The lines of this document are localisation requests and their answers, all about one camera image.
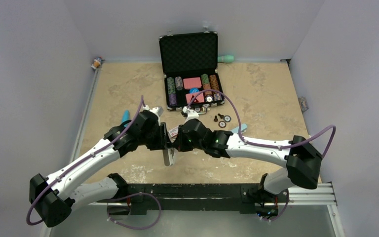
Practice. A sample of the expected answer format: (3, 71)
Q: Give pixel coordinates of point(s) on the teal flashlight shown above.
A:
(125, 118)

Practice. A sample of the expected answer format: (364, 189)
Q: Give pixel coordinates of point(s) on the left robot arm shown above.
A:
(54, 196)

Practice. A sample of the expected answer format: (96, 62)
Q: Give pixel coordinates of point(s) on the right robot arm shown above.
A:
(299, 161)

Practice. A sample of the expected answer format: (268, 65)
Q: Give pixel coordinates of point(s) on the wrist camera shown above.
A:
(189, 114)
(157, 111)

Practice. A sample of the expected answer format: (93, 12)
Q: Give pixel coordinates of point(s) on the mint green bottle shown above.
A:
(225, 59)

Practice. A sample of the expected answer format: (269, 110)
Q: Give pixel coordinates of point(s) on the small orange bottle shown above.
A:
(97, 62)

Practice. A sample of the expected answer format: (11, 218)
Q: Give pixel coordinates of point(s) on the patterned object at right wall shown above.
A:
(303, 104)

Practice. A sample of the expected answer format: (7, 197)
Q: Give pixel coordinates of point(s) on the orange black poker chip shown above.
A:
(222, 124)

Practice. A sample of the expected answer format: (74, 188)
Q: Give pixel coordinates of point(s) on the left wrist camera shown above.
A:
(157, 111)

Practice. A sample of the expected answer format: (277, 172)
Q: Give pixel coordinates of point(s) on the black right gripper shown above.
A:
(181, 146)

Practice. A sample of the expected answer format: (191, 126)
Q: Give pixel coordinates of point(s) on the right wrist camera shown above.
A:
(189, 114)

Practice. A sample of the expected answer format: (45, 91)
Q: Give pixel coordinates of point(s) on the red white staple box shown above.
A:
(174, 131)

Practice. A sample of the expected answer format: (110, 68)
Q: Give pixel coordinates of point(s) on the black poker chip case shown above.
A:
(190, 70)

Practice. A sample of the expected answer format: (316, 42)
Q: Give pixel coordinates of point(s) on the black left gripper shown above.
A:
(161, 128)

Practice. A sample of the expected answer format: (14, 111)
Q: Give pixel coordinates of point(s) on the white stapler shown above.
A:
(169, 156)

